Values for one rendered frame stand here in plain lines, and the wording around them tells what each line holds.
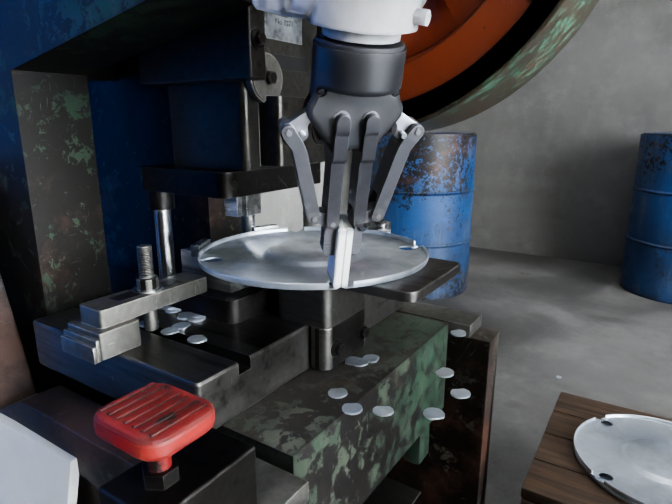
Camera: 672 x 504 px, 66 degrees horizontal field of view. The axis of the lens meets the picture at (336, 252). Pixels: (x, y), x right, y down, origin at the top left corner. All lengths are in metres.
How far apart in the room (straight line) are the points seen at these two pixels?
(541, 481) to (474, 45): 0.73
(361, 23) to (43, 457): 0.58
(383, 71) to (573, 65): 3.50
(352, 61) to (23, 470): 0.60
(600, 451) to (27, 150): 1.04
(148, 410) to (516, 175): 3.70
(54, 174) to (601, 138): 3.47
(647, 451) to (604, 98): 2.96
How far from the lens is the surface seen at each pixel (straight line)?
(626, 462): 1.11
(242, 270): 0.60
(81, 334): 0.61
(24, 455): 0.75
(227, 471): 0.41
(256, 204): 0.72
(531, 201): 3.95
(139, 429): 0.36
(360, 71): 0.41
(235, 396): 0.57
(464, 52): 0.91
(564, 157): 3.88
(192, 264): 0.71
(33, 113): 0.76
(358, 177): 0.47
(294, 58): 0.69
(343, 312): 0.65
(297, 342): 0.63
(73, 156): 0.78
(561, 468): 1.07
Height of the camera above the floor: 0.95
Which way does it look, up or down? 14 degrees down
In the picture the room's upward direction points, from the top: straight up
